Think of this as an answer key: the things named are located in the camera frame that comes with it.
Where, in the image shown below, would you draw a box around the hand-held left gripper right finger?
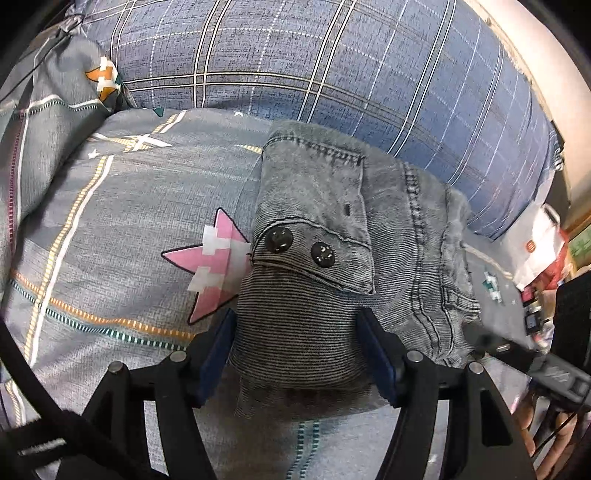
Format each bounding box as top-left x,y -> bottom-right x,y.
356,307 -> 541,480

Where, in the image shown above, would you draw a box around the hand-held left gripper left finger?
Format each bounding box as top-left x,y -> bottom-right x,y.
55,308 -> 238,480

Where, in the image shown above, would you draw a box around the grey denim pants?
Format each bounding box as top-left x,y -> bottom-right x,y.
228,119 -> 485,418

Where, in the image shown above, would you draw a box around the grey printed bedsheet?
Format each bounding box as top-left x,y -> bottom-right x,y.
0,34 -> 532,480

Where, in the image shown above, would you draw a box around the thick black cable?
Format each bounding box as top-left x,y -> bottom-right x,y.
0,318 -> 153,480

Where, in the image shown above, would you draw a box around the blue plaid pillow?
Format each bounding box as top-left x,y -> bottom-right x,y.
76,0 -> 566,241

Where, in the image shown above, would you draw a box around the person's right hand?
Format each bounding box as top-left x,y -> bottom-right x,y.
510,392 -> 585,480

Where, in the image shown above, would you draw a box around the red packet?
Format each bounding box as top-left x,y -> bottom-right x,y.
531,258 -> 571,289

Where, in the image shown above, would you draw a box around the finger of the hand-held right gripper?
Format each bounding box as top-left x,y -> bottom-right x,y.
464,323 -> 536,374

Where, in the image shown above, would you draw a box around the green box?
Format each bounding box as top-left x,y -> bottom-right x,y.
568,231 -> 591,268

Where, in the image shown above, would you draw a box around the white shopping bag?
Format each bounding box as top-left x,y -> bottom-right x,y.
510,203 -> 571,291

